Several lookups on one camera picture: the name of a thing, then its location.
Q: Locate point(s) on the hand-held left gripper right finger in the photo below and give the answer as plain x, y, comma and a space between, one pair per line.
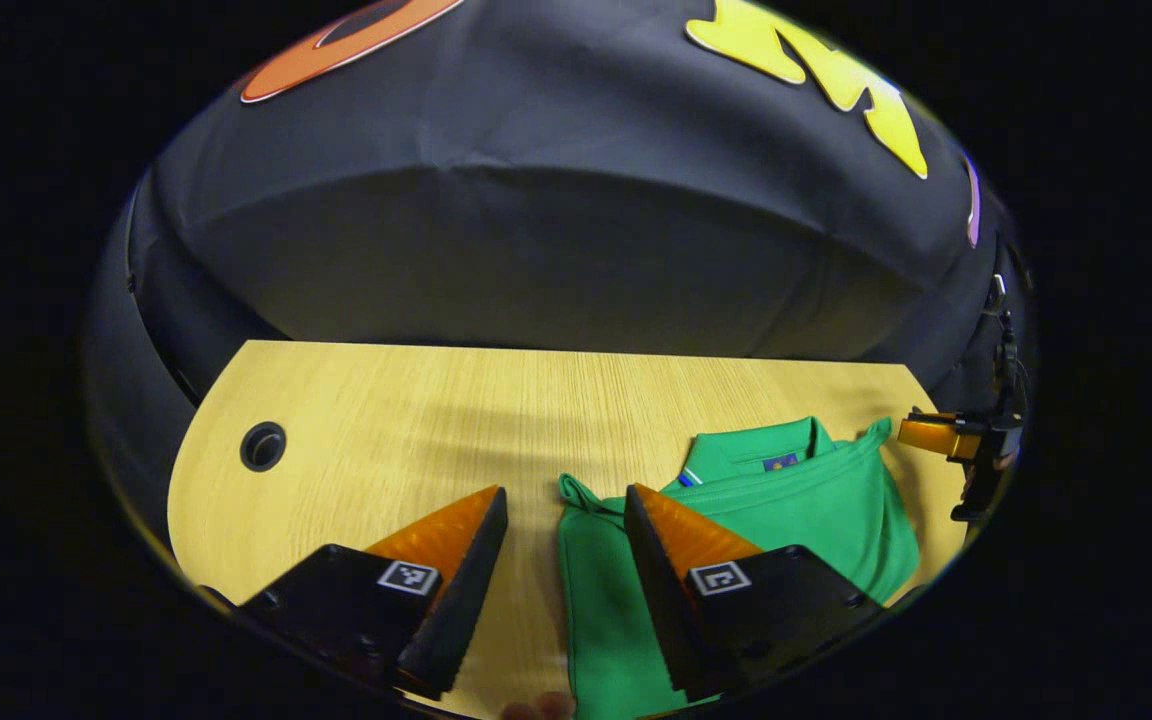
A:
661, 600

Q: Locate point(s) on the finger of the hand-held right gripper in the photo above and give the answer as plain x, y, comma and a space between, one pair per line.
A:
926, 433

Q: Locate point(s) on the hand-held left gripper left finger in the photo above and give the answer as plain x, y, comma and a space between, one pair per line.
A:
466, 600

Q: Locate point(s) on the green T-shirt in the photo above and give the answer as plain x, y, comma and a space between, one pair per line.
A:
836, 520

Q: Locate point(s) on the black backdrop cloth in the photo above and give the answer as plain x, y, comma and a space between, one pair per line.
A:
536, 220

